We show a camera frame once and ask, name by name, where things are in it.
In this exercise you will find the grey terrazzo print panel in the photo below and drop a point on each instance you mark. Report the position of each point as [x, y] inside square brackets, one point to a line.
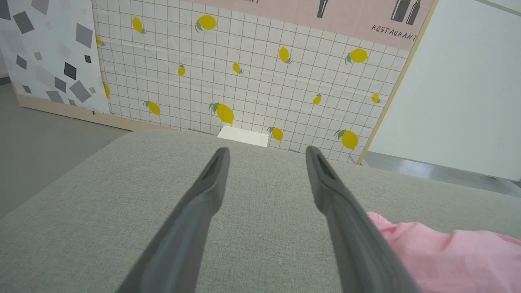
[49, 49]

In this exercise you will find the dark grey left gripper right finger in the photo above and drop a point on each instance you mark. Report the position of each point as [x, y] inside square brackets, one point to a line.
[350, 236]

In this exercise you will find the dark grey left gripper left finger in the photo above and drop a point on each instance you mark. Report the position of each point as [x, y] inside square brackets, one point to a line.
[191, 228]

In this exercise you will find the plain white board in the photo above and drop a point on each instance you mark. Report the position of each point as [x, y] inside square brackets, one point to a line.
[464, 89]

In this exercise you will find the grey fabric cushion surface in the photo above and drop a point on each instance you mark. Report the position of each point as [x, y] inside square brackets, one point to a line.
[264, 244]

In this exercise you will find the pink garment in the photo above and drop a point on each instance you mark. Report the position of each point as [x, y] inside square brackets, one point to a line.
[447, 260]

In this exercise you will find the lemon print grid panel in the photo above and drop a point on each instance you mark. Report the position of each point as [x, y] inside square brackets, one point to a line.
[252, 81]

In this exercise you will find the small white box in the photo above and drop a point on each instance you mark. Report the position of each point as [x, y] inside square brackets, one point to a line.
[244, 136]

